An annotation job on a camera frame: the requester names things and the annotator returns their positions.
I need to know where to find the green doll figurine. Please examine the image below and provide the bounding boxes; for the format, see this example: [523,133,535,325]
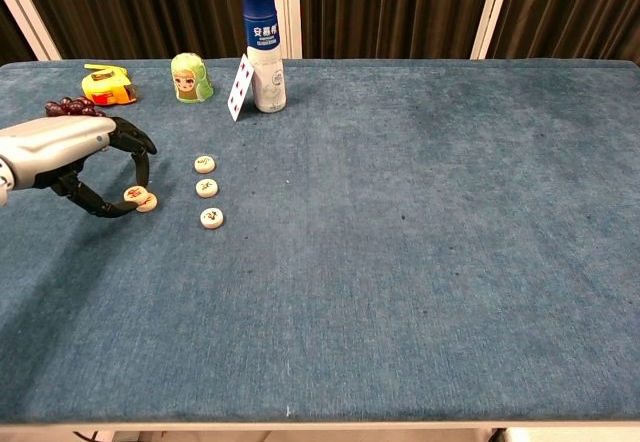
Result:
[170,52,216,105]

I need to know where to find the white frame post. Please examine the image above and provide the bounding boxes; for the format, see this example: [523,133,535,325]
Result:
[469,0,516,61]
[268,0,304,60]
[0,0,62,62]

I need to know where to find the yellow orange tape measure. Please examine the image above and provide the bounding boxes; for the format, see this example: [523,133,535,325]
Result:
[81,63,139,107]

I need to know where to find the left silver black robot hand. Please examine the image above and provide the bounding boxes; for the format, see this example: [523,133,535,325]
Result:
[0,114,159,219]

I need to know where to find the red diamonds playing card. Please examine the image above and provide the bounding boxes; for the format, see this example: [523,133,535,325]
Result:
[226,53,257,123]

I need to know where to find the dark purple grape bunch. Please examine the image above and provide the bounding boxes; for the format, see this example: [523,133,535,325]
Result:
[44,95,109,119]

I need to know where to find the blue capped white bottle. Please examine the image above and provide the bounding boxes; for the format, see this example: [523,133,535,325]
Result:
[237,0,288,113]

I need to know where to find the blue felt table cover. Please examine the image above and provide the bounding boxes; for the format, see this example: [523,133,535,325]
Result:
[0,57,640,426]

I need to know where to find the black pleated curtain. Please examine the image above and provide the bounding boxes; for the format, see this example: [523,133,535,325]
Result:
[0,0,36,66]
[487,0,640,66]
[298,0,499,61]
[13,0,274,62]

